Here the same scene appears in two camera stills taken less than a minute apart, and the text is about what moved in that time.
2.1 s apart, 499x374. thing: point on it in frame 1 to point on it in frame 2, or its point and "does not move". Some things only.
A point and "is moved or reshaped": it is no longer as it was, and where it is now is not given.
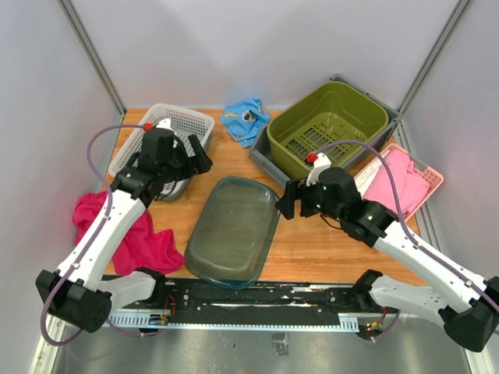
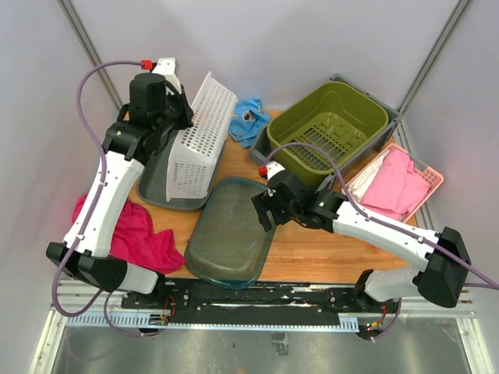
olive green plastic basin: (337, 119) does not move
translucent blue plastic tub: (229, 244) does not move
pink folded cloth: (412, 186) does not move
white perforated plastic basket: (185, 123) is moved or reshaped
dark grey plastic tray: (186, 165) to (152, 188)
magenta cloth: (142, 248) does not move
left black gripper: (202, 161) to (186, 119)
